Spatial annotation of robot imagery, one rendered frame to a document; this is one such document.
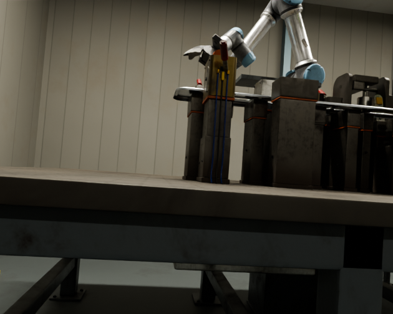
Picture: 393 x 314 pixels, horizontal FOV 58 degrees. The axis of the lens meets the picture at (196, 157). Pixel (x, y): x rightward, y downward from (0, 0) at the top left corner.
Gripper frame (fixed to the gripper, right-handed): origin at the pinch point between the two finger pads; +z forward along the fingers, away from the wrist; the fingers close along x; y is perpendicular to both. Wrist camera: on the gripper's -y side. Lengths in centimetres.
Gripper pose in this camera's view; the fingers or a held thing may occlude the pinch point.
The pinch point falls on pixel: (196, 63)
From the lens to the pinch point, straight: 163.5
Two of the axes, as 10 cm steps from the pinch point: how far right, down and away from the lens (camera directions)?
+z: -6.1, 6.1, -5.1
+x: -7.6, -6.2, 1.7
